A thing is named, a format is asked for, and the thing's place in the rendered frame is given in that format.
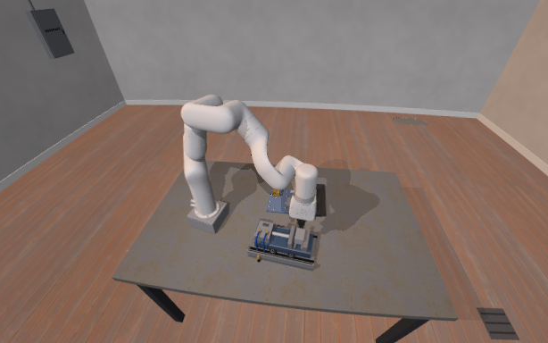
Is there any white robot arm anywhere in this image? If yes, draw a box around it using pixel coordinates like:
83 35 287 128
181 95 318 219

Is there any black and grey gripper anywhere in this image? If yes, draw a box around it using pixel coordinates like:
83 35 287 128
289 194 317 228

